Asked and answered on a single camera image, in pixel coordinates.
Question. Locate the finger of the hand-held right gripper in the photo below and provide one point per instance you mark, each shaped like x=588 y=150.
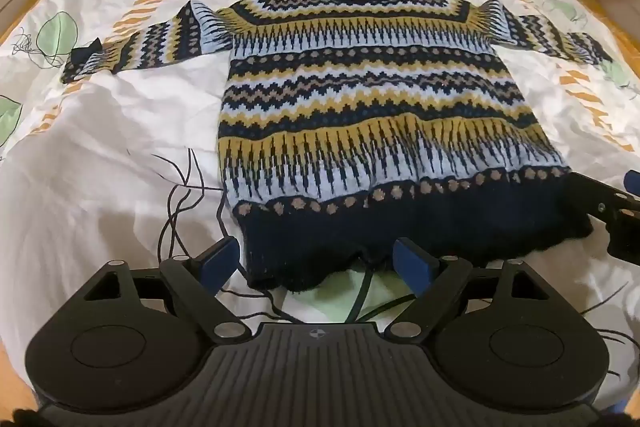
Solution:
x=595 y=192
x=633 y=183

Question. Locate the patterned knit sweater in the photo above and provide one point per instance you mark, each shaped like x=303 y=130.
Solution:
x=375 y=107

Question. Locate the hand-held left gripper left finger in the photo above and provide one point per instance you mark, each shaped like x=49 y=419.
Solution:
x=220 y=259

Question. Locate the white printed duvet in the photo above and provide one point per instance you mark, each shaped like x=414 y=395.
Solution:
x=125 y=157

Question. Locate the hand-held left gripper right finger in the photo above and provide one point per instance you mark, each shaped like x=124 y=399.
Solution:
x=412 y=264

